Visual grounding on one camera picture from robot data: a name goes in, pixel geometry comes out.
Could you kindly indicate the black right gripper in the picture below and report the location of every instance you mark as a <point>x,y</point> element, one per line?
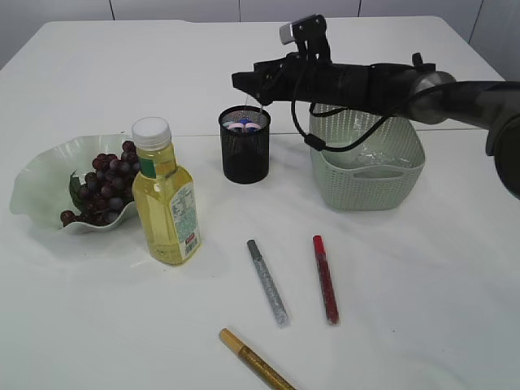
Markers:
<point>290,78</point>

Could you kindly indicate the clear plastic ruler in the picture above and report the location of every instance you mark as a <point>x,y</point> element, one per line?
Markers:
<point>252,109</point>

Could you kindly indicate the pink safety scissors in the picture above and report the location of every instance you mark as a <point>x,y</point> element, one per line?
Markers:
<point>243,127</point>

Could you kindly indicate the yellow oil bottle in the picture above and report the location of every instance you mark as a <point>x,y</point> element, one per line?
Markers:
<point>164,194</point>

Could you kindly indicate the clear plastic sheet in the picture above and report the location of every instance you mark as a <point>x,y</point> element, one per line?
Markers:
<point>386,145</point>

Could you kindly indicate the purple artificial grape bunch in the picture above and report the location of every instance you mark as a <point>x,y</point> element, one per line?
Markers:
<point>102,195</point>

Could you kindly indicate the red glitter pen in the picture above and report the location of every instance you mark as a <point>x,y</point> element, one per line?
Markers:
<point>325,279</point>

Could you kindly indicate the silver glitter pen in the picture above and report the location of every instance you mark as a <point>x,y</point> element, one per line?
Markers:
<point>272,295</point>

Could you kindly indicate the gold glitter pen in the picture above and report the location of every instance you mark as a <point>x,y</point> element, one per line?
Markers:
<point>267,374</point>

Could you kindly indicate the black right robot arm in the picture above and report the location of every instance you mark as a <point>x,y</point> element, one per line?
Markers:
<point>417,91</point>

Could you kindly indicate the black mesh pen holder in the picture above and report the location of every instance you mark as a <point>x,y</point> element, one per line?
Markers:
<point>245,156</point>

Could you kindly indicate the green plastic woven basket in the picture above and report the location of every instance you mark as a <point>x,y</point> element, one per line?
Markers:
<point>344,183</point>

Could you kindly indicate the green wavy plastic plate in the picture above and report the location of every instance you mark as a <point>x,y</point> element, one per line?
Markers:
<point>41,189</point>

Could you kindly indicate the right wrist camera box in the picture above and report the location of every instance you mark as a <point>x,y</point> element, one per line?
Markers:
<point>304,29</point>

